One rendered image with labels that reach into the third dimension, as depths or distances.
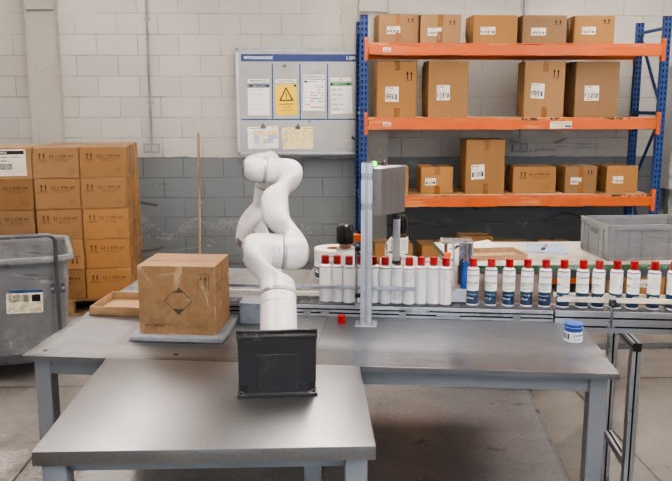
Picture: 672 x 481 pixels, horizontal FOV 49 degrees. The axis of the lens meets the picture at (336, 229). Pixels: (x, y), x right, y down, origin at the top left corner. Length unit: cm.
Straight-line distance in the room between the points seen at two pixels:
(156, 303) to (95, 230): 344
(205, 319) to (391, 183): 91
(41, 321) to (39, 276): 29
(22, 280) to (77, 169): 159
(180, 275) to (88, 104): 505
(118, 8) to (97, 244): 253
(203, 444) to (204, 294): 91
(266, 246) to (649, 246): 285
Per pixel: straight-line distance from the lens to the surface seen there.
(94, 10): 781
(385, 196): 296
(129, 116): 768
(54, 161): 632
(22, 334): 506
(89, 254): 637
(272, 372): 232
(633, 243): 475
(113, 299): 359
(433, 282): 316
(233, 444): 207
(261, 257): 248
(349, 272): 315
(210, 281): 284
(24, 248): 567
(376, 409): 381
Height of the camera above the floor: 172
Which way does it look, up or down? 10 degrees down
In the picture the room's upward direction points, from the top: straight up
